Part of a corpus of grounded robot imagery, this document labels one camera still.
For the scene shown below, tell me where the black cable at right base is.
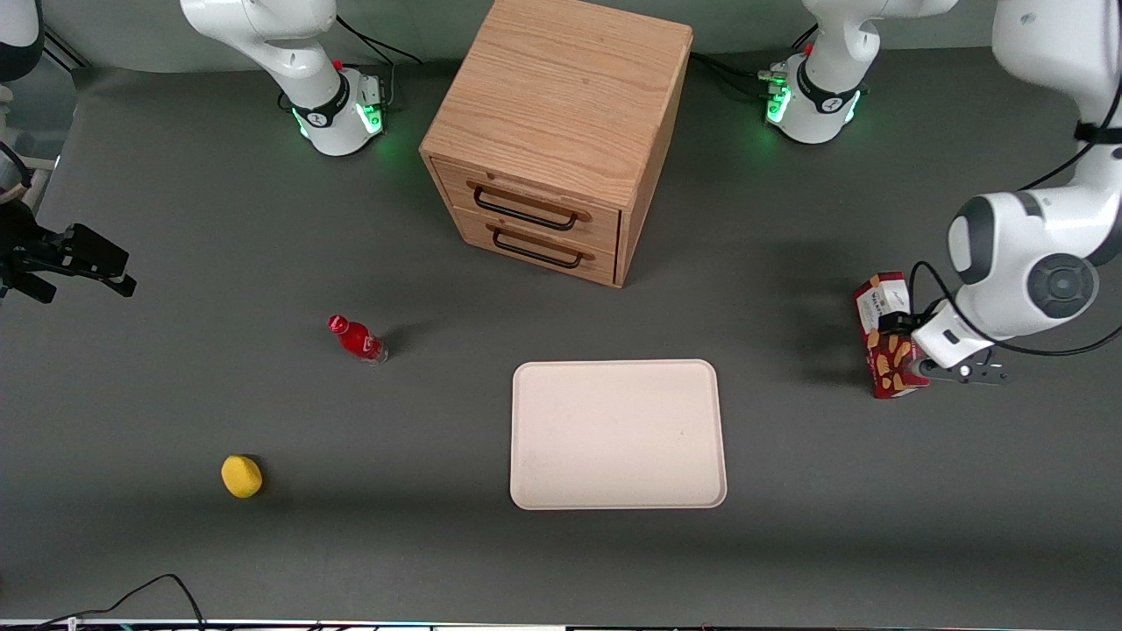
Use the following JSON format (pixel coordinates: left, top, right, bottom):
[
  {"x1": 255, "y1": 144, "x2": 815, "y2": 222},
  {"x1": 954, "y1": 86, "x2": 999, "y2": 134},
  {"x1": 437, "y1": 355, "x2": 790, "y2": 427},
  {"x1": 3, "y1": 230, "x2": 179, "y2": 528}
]
[{"x1": 336, "y1": 14, "x2": 423, "y2": 106}]

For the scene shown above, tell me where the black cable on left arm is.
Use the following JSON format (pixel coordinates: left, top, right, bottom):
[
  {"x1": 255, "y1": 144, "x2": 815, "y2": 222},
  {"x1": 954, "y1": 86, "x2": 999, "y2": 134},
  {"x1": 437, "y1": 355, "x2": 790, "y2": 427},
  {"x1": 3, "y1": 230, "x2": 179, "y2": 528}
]
[{"x1": 908, "y1": 260, "x2": 1122, "y2": 358}]

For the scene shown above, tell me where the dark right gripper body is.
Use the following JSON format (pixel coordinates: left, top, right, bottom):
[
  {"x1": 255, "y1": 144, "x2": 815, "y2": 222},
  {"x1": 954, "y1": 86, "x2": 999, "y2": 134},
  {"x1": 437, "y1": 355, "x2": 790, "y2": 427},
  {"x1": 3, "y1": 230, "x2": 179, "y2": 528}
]
[{"x1": 0, "y1": 200, "x2": 64, "y2": 305}]

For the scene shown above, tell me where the wooden drawer with black handle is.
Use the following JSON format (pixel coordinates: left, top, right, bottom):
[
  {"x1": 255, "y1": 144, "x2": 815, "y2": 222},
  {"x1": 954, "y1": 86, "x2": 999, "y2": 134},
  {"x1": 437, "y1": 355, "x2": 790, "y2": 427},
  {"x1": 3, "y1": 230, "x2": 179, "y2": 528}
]
[
  {"x1": 431, "y1": 160, "x2": 622, "y2": 256},
  {"x1": 451, "y1": 207, "x2": 618, "y2": 287}
]

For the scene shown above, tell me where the black cable at left base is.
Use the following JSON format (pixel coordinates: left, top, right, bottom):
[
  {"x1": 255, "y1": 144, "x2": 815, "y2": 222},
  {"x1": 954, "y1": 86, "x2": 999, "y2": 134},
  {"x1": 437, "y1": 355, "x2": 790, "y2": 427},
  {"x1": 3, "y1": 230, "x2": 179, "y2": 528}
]
[{"x1": 689, "y1": 25, "x2": 820, "y2": 92}]

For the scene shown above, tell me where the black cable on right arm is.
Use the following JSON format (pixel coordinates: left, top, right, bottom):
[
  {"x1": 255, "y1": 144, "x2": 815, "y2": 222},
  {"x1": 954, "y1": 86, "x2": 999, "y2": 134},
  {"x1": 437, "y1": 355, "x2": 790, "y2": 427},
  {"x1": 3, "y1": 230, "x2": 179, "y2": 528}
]
[{"x1": 0, "y1": 140, "x2": 36, "y2": 209}]

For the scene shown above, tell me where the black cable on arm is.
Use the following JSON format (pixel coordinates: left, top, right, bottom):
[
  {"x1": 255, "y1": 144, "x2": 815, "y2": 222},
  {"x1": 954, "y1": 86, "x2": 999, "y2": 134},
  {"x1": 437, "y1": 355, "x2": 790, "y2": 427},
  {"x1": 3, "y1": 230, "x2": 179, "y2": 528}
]
[
  {"x1": 908, "y1": 260, "x2": 1122, "y2": 358},
  {"x1": 0, "y1": 140, "x2": 36, "y2": 209}
]

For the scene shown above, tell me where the black cable at base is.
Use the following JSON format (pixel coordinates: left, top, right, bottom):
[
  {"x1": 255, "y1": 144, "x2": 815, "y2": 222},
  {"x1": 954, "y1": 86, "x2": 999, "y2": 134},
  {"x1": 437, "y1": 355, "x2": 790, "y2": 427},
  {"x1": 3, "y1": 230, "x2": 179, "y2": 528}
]
[
  {"x1": 689, "y1": 25, "x2": 820, "y2": 92},
  {"x1": 336, "y1": 14, "x2": 423, "y2": 106}
]

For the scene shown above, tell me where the red cookie box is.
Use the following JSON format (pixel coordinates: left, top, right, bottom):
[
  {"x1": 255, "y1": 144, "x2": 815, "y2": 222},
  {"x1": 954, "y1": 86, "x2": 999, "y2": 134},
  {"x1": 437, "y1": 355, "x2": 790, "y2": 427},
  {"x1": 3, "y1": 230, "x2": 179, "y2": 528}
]
[{"x1": 854, "y1": 272, "x2": 932, "y2": 401}]

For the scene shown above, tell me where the black cable at table edge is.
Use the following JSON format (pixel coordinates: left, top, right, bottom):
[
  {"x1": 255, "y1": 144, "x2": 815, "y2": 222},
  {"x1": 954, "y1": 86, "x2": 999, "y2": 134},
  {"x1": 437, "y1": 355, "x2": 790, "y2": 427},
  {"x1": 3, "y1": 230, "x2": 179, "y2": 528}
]
[{"x1": 33, "y1": 573, "x2": 208, "y2": 631}]

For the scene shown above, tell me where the yellow lemon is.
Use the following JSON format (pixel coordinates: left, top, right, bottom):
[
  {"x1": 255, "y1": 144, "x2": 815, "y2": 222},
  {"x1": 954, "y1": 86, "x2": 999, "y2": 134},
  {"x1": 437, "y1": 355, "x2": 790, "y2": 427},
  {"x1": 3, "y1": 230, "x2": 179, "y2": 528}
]
[{"x1": 220, "y1": 454, "x2": 264, "y2": 500}]

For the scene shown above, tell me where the cream rectangular tray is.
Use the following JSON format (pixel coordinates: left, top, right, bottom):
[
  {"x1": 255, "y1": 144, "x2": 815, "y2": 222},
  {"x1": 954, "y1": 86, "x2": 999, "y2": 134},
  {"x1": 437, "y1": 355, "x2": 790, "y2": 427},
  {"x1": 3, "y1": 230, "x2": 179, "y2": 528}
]
[{"x1": 510, "y1": 359, "x2": 728, "y2": 511}]

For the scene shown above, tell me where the wooden two-drawer cabinet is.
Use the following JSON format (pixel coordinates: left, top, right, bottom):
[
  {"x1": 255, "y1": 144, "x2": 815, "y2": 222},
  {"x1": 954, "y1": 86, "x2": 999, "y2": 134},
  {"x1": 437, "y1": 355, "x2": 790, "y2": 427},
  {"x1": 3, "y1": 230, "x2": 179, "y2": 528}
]
[{"x1": 419, "y1": 0, "x2": 694, "y2": 289}]

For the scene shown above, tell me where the red plastic bottle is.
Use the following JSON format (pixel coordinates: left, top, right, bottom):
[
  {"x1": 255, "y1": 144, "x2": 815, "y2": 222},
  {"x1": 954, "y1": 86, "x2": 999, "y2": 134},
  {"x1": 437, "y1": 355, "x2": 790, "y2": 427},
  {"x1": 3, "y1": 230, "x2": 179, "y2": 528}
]
[{"x1": 327, "y1": 315, "x2": 389, "y2": 366}]

